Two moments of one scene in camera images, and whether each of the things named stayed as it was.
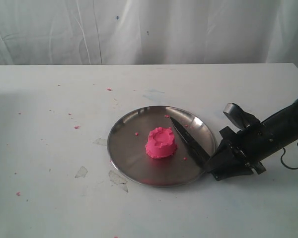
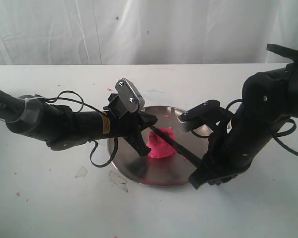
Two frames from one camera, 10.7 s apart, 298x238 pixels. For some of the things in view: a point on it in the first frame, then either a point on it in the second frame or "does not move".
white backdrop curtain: (110, 32) does not move
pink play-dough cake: (161, 143) does not move
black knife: (195, 144) → (180, 148)
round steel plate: (127, 152) does not move
